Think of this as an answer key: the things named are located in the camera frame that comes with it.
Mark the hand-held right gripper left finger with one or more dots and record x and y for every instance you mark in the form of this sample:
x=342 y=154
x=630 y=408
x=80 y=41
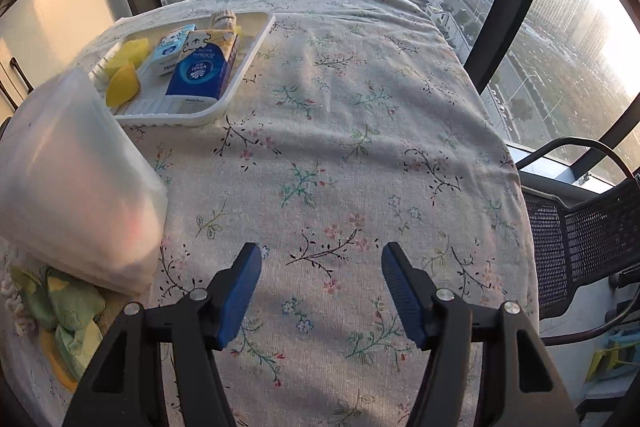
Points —
x=240 y=297

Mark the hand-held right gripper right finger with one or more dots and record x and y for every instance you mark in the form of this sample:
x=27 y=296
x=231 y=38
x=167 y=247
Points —
x=405 y=302

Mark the green cloth toy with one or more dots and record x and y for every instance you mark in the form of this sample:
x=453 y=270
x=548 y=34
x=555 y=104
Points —
x=75 y=307

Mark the white plastic tray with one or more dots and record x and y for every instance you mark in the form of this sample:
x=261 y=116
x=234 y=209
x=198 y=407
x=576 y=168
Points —
x=200 y=112

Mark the translucent plastic container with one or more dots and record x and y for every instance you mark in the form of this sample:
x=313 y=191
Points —
x=75 y=177

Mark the blue white tissue pack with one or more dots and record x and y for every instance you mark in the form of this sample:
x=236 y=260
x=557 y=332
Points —
x=200 y=72
x=170 y=52

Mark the yellow sponge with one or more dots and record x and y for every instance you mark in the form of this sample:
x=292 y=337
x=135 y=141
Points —
x=132 y=52
x=122 y=87

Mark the floral tablecloth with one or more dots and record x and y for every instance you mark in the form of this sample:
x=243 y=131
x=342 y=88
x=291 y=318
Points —
x=350 y=132

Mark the black mesh chair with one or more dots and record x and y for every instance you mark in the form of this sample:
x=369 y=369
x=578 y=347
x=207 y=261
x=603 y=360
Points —
x=575 y=227

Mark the blue yellow plastic item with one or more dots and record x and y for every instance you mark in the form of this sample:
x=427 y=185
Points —
x=612 y=357

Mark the white cabinet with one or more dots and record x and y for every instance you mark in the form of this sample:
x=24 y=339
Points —
x=50 y=17

